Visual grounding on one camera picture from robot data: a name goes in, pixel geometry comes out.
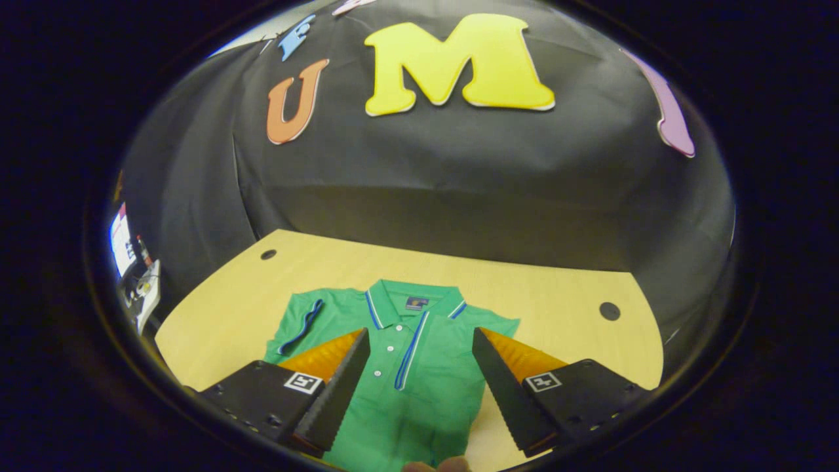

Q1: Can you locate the white printed banner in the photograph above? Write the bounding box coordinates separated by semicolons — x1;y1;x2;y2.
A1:
128;259;162;335

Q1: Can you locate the green T-shirt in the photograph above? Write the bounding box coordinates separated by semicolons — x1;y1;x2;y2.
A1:
264;279;522;472

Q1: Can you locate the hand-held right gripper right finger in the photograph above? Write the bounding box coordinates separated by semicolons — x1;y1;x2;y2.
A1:
472;326;651;458

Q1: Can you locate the black backdrop cloth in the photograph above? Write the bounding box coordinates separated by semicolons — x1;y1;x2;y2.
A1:
115;0;735;342

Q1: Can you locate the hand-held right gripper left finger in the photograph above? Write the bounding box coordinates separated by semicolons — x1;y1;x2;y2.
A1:
195;328;372;458

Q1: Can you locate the colourful printed sign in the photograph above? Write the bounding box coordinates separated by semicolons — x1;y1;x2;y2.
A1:
109;203;136;277

